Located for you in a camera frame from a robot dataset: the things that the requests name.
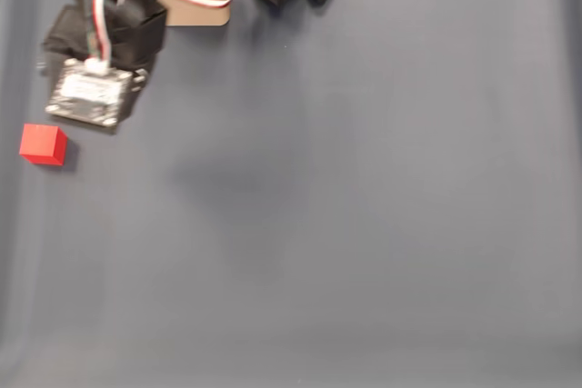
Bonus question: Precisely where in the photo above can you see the red cube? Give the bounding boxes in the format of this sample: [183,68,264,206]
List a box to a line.
[18,123,69,167]

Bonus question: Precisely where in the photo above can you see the camera cable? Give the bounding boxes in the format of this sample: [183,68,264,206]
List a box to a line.
[83,0,127,72]

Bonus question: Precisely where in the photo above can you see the camera circuit board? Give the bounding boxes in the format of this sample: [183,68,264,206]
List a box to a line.
[44,57,150,134]

